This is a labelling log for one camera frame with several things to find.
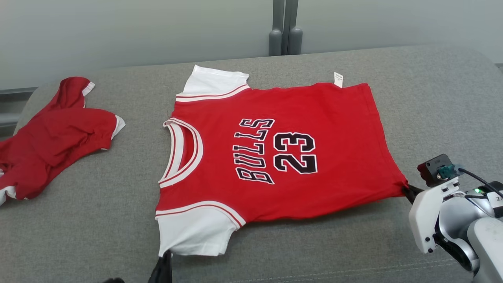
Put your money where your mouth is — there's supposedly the grey vertical partition post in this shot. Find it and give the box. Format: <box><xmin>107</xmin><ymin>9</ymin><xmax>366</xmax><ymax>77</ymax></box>
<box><xmin>273</xmin><ymin>0</ymin><xmax>299</xmax><ymax>55</ymax></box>

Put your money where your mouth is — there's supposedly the grey cylindrical post foot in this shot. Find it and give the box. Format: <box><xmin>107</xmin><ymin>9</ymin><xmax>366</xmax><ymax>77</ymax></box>
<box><xmin>287</xmin><ymin>27</ymin><xmax>303</xmax><ymax>55</ymax></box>
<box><xmin>269</xmin><ymin>29</ymin><xmax>283</xmax><ymax>56</ymax></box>

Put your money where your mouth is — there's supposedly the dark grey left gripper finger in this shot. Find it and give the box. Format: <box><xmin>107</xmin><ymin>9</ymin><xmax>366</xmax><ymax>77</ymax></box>
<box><xmin>147</xmin><ymin>250</ymin><xmax>174</xmax><ymax>283</ymax></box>

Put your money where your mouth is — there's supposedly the right cable with teal plug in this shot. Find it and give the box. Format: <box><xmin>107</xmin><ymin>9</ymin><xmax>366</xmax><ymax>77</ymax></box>
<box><xmin>437</xmin><ymin>165</ymin><xmax>503</xmax><ymax>198</ymax></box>

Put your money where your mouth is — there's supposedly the red shorts white trim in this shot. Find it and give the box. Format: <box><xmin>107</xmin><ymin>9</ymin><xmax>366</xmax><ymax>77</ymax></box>
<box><xmin>0</xmin><ymin>77</ymin><xmax>126</xmax><ymax>206</ymax></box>

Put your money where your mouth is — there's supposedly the red Bulls 23 jersey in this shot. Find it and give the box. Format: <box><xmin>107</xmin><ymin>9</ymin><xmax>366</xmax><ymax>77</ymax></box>
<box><xmin>155</xmin><ymin>65</ymin><xmax>409</xmax><ymax>257</ymax></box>

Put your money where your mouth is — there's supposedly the grey fabric sofa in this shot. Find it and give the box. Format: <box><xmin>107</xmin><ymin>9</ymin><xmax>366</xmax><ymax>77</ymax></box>
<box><xmin>0</xmin><ymin>44</ymin><xmax>503</xmax><ymax>283</ymax></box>

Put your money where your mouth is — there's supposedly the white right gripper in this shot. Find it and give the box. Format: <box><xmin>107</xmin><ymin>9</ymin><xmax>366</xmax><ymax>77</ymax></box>
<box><xmin>402</xmin><ymin>177</ymin><xmax>461</xmax><ymax>254</ymax></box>

